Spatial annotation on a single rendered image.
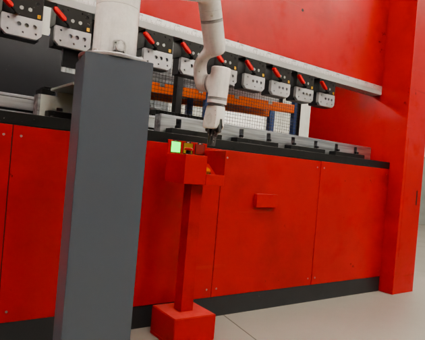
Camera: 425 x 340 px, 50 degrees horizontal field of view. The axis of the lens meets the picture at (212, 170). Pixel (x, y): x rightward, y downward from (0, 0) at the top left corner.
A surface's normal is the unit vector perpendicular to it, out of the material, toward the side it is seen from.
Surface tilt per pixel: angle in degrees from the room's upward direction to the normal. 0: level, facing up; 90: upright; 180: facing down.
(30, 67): 90
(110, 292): 90
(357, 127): 90
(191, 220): 90
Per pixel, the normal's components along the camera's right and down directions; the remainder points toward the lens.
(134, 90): 0.41, 0.04
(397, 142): -0.80, -0.07
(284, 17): 0.59, 0.05
